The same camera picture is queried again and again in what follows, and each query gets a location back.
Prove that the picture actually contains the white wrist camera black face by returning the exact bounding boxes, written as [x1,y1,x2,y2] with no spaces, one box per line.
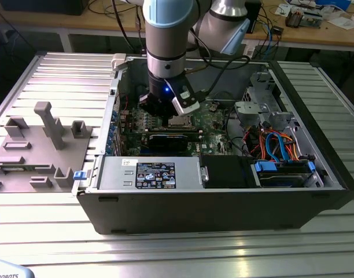
[164,78,201,117]

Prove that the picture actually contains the perforated metal bracket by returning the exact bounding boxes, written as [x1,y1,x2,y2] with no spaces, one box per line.
[242,71,278,103]

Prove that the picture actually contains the blue cable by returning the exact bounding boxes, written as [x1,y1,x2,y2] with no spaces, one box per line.
[266,27,278,57]

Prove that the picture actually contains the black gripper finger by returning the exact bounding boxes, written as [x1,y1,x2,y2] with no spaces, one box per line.
[138,93,171,127]

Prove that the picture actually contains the grey metal device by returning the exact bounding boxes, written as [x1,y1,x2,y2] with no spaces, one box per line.
[303,10,325,29]

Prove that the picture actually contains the grey parts rack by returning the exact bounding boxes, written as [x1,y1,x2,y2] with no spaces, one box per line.
[0,101,94,193]

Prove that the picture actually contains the black camera cable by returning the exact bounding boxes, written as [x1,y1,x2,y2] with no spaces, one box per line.
[190,27,251,101]

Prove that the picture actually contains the blue flat data wire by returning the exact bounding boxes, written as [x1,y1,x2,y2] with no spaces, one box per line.
[274,131,292,164]
[265,132,281,162]

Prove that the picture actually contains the black tower box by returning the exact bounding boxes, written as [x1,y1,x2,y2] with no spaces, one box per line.
[245,0,262,33]

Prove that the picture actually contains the red wire bundle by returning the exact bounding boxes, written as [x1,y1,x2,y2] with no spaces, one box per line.
[246,129,267,159]

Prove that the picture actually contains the black plastic shroud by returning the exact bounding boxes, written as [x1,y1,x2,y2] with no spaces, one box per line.
[200,156,256,191]

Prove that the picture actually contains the white printed sheet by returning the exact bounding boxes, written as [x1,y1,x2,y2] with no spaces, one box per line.
[275,2,293,17]

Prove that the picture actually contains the hard disk in blue carrier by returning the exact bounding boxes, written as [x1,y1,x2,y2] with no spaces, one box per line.
[253,160,316,189]

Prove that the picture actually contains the wooden workbench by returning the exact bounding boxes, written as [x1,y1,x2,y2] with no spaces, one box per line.
[0,0,354,54]

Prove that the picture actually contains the thick black cable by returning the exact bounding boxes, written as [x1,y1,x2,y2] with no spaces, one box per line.
[224,108,255,159]

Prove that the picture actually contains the RAM slot white latches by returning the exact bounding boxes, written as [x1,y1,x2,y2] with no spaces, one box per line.
[142,129,202,134]

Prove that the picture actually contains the black device on bench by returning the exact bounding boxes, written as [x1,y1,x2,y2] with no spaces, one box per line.
[0,0,86,17]

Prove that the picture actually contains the metal socket cover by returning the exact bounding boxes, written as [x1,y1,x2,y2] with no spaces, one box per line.
[167,113,194,130]

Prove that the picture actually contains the green motherboard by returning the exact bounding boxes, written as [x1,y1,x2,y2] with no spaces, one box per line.
[119,100,249,159]

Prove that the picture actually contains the orange wire bundle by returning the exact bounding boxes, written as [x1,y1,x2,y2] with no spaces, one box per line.
[281,131,304,163]

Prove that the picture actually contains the white papers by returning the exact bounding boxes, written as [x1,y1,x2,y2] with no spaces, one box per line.
[324,16,354,30]

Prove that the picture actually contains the CPU cooler heatsink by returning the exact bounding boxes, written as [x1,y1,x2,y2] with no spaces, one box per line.
[285,8,304,29]

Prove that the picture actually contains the grey power supply unit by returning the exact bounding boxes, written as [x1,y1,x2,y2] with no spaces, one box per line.
[97,158,205,192]

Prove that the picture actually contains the black graphics card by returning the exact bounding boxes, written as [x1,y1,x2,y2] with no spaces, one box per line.
[143,133,191,153]

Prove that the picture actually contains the grey case latch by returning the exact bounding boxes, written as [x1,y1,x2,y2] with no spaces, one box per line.
[110,53,128,72]

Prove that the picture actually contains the black PC case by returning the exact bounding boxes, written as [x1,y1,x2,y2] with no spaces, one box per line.
[71,52,354,237]

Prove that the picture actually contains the blue box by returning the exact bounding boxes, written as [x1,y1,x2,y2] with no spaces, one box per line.
[315,0,353,7]

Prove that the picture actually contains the pale blue teach pendant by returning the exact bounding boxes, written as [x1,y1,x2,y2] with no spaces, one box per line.
[0,258,36,278]

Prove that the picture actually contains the grey metal drive cage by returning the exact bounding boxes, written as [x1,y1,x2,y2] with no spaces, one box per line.
[234,100,271,128]

